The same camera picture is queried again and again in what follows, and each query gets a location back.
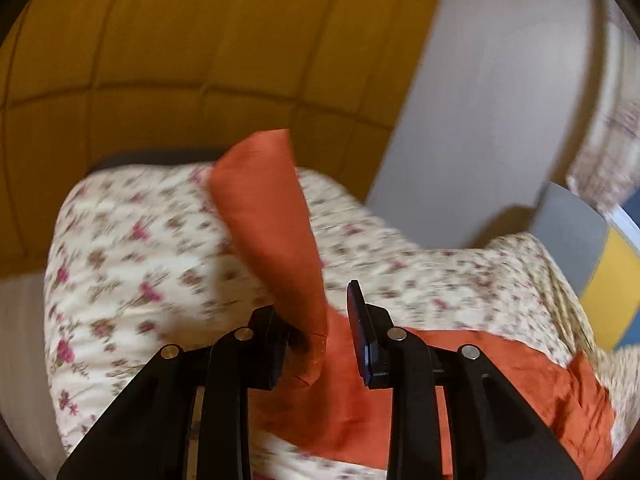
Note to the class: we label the yellow wooden wardrobe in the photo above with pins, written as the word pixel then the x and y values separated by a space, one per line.
pixel 85 80

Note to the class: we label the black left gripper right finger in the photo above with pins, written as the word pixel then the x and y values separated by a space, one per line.
pixel 493 432

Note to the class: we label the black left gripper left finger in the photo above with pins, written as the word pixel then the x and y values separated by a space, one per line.
pixel 186 410

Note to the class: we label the floral cream bed quilt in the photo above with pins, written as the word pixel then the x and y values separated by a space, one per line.
pixel 139 258

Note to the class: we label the grey yellow blue headboard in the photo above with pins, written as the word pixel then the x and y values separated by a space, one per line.
pixel 599 260

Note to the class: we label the orange puffer jacket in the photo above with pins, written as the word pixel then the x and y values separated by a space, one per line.
pixel 320 404

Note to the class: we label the floral cream curtain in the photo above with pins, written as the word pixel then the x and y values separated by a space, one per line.
pixel 605 171

